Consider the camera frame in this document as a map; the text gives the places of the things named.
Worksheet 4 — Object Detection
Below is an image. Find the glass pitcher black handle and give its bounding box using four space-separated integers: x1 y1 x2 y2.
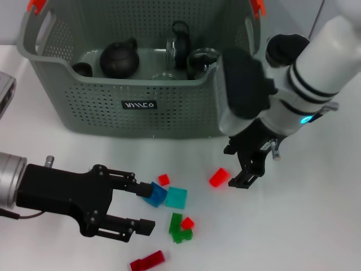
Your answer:
265 33 311 70

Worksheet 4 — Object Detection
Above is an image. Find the green stepped toy brick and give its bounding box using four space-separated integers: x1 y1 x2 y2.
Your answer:
171 227 194 244

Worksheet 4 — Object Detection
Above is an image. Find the cyan square toy brick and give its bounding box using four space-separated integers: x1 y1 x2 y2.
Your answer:
165 186 188 210

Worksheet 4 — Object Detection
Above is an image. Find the grey perforated storage bin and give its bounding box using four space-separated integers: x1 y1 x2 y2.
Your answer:
15 0 267 141

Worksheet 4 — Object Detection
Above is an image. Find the dark red long brick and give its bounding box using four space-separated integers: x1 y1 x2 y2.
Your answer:
129 250 166 271

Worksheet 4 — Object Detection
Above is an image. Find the grey left gripper cable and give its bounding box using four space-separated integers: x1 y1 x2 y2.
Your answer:
0 208 45 220

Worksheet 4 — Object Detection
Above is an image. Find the blue square toy brick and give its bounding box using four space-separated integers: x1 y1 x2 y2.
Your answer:
142 182 168 209

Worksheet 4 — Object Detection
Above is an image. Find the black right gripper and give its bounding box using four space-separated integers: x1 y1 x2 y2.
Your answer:
223 119 286 189

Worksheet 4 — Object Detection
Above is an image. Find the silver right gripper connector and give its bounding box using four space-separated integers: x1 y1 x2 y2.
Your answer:
270 138 282 161

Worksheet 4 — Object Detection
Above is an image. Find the dark clay teapot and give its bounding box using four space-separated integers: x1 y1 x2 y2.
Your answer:
99 37 141 80

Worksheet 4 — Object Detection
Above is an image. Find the large red toy brick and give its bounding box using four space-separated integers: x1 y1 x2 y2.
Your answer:
209 167 230 188

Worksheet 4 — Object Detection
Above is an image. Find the glass teacup black base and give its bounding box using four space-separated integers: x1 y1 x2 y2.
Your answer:
151 72 178 81
186 47 220 81
165 21 192 70

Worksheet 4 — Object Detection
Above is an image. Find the green long toy brick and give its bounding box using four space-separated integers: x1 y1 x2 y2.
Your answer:
168 212 184 235

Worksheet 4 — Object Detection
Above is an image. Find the dark clay teacup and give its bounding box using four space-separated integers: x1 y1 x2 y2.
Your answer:
72 62 93 77

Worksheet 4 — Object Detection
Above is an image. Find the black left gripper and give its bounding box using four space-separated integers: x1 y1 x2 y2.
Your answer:
16 163 153 238

